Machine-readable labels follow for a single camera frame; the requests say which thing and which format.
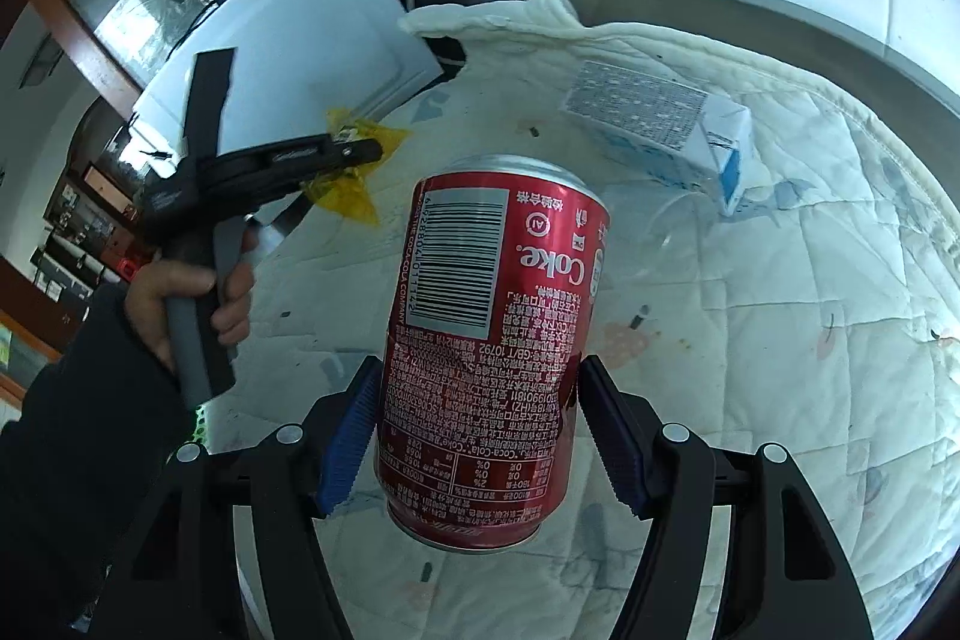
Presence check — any yellow plastic wrapper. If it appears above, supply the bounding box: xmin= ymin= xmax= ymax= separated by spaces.
xmin=300 ymin=107 xmax=413 ymax=229

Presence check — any person's left forearm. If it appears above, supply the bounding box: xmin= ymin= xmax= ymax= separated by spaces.
xmin=0 ymin=284 xmax=205 ymax=640

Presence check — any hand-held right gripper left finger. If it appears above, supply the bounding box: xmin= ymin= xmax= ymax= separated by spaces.
xmin=82 ymin=355 xmax=383 ymax=640

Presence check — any frosted glass partition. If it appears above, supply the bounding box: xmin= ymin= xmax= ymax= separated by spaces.
xmin=75 ymin=0 xmax=188 ymax=90

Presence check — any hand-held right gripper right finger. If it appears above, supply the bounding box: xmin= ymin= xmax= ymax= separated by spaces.
xmin=574 ymin=355 xmax=875 ymax=640

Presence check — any white quilted blanket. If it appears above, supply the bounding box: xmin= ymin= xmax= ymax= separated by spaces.
xmin=202 ymin=0 xmax=960 ymax=640

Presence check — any person's left hand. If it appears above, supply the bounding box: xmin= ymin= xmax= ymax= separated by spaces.
xmin=124 ymin=233 xmax=260 ymax=380

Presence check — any clear plastic wrap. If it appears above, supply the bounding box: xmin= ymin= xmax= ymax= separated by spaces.
xmin=652 ymin=186 xmax=725 ymax=281

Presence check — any red soda can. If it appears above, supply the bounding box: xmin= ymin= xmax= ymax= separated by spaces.
xmin=373 ymin=155 xmax=612 ymax=555

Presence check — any white microwave oven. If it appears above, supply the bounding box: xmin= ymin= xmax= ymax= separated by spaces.
xmin=131 ymin=0 xmax=445 ymax=176

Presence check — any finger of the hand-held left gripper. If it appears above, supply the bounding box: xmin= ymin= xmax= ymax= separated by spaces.
xmin=184 ymin=49 xmax=237 ymax=165
xmin=217 ymin=134 xmax=385 ymax=191

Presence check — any blue white milk carton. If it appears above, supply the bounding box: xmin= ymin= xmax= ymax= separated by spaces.
xmin=559 ymin=59 xmax=753 ymax=217

